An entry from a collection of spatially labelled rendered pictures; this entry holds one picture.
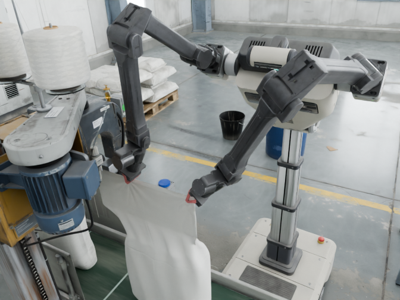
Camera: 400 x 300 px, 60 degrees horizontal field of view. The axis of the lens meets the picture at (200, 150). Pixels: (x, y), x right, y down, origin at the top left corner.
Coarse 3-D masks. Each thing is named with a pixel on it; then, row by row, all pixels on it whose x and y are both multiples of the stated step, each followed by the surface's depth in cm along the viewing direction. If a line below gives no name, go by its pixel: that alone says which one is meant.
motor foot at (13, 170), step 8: (8, 160) 108; (0, 168) 106; (8, 168) 107; (16, 168) 107; (0, 176) 107; (8, 176) 109; (16, 176) 107; (0, 184) 107; (8, 184) 109; (16, 184) 109
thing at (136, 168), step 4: (132, 164) 131; (136, 164) 131; (140, 164) 133; (144, 164) 139; (124, 168) 134; (128, 168) 133; (132, 168) 132; (136, 168) 133; (140, 168) 137; (120, 172) 133; (124, 172) 132; (128, 172) 133; (132, 172) 134; (136, 172) 134; (128, 176) 132; (132, 176) 132
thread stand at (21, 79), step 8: (16, 8) 101; (16, 16) 102; (0, 80) 115; (8, 80) 115; (16, 80) 116; (24, 80) 116; (40, 88) 113; (72, 88) 105; (80, 88) 106; (40, 96) 115; (40, 104) 116
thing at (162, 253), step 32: (128, 192) 144; (160, 192) 134; (128, 224) 150; (160, 224) 143; (192, 224) 134; (128, 256) 154; (160, 256) 141; (192, 256) 136; (160, 288) 149; (192, 288) 142
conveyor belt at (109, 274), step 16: (96, 240) 208; (112, 240) 207; (96, 256) 197; (112, 256) 197; (80, 272) 188; (96, 272) 187; (112, 272) 187; (96, 288) 178; (112, 288) 178; (128, 288) 177; (224, 288) 175
